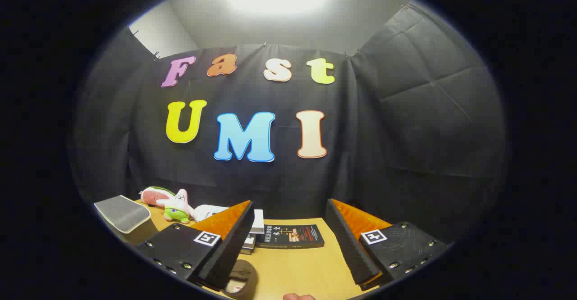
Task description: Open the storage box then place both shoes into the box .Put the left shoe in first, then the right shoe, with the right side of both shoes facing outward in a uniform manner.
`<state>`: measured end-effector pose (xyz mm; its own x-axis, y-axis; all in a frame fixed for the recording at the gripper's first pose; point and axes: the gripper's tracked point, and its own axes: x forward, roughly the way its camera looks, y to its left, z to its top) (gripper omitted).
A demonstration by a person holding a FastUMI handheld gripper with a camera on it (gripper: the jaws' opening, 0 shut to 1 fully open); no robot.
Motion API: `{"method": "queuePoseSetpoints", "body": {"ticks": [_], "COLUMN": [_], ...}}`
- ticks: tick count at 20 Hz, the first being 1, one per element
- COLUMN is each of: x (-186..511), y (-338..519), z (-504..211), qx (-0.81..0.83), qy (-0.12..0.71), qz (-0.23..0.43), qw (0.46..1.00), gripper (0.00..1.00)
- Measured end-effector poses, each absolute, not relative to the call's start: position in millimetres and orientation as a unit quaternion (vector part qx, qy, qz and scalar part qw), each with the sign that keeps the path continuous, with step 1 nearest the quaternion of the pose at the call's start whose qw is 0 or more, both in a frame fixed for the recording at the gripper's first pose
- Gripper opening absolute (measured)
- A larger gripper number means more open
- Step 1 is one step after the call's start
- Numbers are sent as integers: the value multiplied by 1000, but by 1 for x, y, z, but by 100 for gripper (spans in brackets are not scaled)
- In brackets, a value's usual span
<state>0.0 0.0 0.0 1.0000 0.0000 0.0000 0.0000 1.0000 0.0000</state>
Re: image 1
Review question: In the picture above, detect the brown fuzzy shoe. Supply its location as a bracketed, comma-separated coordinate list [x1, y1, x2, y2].
[221, 259, 259, 300]

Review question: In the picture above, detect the white sheep plush toy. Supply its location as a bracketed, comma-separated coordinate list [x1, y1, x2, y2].
[194, 205, 230, 222]

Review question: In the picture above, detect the pink starfish plush toy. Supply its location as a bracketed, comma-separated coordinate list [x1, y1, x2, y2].
[156, 189, 195, 224]

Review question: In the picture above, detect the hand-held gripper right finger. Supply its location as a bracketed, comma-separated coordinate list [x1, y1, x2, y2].
[325, 199, 449, 291]

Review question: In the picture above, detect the white picture-cover book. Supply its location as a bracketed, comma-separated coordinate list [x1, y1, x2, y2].
[250, 209, 266, 234]

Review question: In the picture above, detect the grey fabric storage box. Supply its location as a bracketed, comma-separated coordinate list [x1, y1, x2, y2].
[94, 195, 159, 246]

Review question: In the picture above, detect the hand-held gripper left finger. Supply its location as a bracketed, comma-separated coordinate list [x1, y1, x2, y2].
[135, 200, 255, 291]

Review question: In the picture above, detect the black book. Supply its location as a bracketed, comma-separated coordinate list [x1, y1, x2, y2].
[256, 224, 325, 250]

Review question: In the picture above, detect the watermelon slice plush toy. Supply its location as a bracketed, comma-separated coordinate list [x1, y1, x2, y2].
[139, 186, 176, 207]

